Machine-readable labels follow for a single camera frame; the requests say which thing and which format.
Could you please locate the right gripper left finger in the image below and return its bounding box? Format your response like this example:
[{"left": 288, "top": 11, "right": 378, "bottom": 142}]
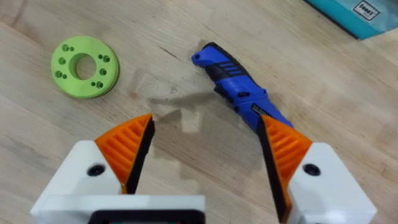
[{"left": 30, "top": 113, "right": 156, "bottom": 215}]

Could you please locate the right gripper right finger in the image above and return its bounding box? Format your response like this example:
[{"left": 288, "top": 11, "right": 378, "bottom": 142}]
[{"left": 257, "top": 114, "right": 378, "bottom": 224}]

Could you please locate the blue electric screwdriver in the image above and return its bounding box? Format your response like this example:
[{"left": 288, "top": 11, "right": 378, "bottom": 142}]
[{"left": 191, "top": 42, "right": 294, "bottom": 134}]

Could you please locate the green disc with holes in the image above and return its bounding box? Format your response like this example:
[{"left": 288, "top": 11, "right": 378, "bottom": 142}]
[{"left": 50, "top": 35, "right": 121, "bottom": 100}]

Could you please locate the teal box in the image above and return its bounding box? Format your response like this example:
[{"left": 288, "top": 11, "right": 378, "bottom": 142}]
[{"left": 303, "top": 0, "right": 398, "bottom": 40}]

